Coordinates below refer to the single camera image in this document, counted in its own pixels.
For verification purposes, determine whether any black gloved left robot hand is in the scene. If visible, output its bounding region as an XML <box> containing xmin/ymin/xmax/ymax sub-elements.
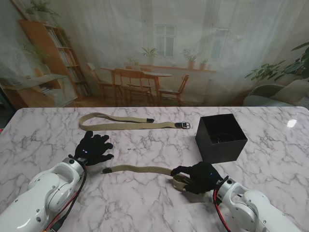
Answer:
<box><xmin>74</xmin><ymin>131</ymin><xmax>114</xmax><ymax>167</ymax></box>

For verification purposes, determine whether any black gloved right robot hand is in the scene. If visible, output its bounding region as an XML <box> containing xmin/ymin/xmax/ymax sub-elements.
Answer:
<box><xmin>170</xmin><ymin>161</ymin><xmax>224</xmax><ymax>195</ymax></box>

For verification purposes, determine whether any printed room scene backdrop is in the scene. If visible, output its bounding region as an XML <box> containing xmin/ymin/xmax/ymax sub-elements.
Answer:
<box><xmin>0</xmin><ymin>0</ymin><xmax>309</xmax><ymax>108</ymax></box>

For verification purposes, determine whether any right arm red black cable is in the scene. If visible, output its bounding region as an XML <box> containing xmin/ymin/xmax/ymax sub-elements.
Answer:
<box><xmin>212</xmin><ymin>188</ymin><xmax>232</xmax><ymax>232</ymax></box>

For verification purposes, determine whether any black square storage box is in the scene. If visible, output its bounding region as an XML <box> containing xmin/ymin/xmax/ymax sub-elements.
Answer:
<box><xmin>195</xmin><ymin>113</ymin><xmax>248</xmax><ymax>165</ymax></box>

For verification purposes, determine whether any left arm red black cable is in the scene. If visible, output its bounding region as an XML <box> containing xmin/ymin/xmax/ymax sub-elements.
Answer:
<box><xmin>43</xmin><ymin>164</ymin><xmax>89</xmax><ymax>232</ymax></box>

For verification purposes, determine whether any beige woven belt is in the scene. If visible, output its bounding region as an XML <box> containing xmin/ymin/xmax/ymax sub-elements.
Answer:
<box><xmin>102</xmin><ymin>164</ymin><xmax>191</xmax><ymax>192</ymax></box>

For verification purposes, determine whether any arm red black cable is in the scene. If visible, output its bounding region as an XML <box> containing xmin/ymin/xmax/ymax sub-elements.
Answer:
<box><xmin>43</xmin><ymin>164</ymin><xmax>89</xmax><ymax>232</ymax></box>
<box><xmin>212</xmin><ymin>188</ymin><xmax>232</xmax><ymax>232</ymax></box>

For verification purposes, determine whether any beige woven belt looped end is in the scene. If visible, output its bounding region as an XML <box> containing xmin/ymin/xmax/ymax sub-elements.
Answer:
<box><xmin>79</xmin><ymin>112</ymin><xmax>193</xmax><ymax>131</ymax></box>

